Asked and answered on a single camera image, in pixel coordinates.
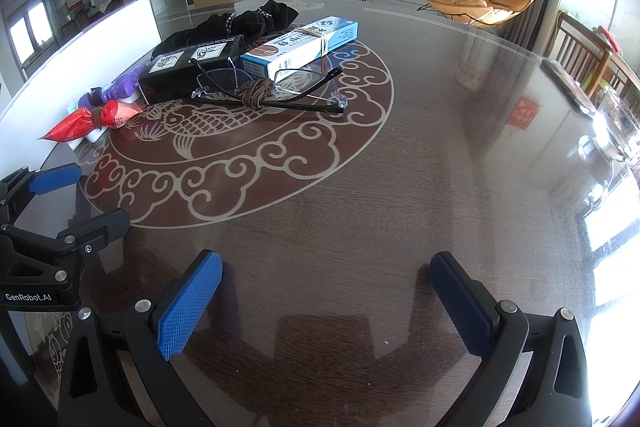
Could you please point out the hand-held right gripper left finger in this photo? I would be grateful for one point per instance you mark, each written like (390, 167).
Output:
(192, 302)

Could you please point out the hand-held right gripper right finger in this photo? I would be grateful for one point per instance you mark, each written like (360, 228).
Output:
(460, 302)

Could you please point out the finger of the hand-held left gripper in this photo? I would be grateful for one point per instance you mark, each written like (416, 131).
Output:
(100, 227)
(55, 179)

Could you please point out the white cream tube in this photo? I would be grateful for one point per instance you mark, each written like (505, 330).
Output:
(90, 137)

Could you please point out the red snack packet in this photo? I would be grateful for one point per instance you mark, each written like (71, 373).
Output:
(75, 124)

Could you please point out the teal and purple hair clip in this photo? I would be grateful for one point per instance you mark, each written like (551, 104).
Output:
(90, 97)

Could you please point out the purple plastic hair clip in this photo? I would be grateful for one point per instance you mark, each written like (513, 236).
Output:
(122, 87)

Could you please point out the white storage box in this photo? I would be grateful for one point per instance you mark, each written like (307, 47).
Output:
(90, 57)

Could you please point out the black frame eyeglasses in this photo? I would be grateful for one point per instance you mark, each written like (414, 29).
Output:
(305, 106)

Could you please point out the brown patterned glass desktop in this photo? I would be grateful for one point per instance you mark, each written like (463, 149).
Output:
(375, 187)

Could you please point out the window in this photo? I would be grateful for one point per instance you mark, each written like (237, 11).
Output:
(30, 29)

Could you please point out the black rectangular box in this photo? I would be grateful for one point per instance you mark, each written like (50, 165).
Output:
(190, 67)

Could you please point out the black scrunchies pile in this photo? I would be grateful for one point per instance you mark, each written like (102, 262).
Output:
(200, 34)

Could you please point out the clear glass pitcher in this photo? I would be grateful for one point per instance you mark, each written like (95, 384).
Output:
(617, 127)

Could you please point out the black remote control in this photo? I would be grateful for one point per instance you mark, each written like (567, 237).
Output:
(570, 87)

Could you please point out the black velvet scrunchie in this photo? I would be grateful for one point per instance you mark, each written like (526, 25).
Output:
(280, 12)
(250, 24)

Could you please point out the blue and white carton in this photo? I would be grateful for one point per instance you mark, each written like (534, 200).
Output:
(300, 49)

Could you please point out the wooden chair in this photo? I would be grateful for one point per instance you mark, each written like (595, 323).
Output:
(575, 32)

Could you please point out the red cloth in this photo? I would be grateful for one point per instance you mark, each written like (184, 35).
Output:
(611, 39)

